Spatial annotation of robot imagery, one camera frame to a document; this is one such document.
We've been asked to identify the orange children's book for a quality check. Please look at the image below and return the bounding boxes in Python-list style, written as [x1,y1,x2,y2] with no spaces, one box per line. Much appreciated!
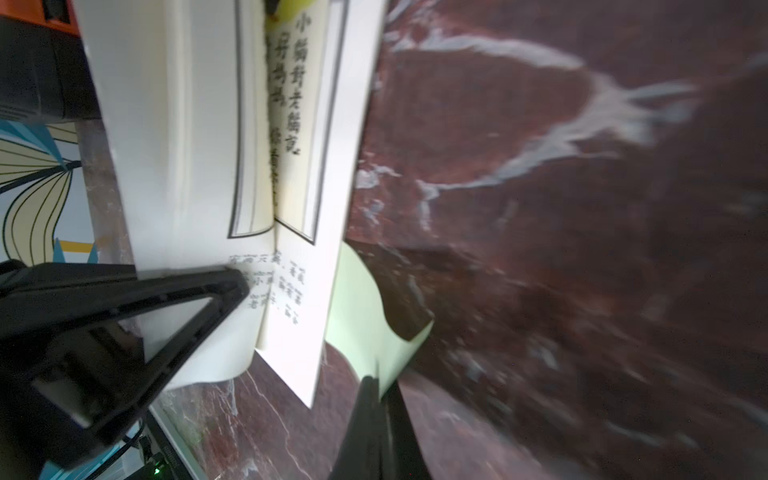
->
[74,1,387,405]

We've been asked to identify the black plastic tool case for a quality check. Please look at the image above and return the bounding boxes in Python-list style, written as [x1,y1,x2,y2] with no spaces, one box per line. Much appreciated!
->
[1,0,101,124]

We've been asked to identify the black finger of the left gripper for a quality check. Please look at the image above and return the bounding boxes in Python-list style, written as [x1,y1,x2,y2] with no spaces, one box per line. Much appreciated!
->
[1,260,249,468]

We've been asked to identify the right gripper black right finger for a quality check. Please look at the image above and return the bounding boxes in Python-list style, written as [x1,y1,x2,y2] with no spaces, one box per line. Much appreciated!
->
[381,382,432,480]

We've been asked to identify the green sticky note top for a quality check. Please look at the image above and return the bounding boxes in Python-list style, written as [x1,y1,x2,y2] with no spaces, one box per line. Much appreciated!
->
[325,244,433,398]

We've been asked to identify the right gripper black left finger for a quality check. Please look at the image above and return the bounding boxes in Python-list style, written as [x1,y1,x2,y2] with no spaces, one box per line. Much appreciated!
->
[328,376,381,480]

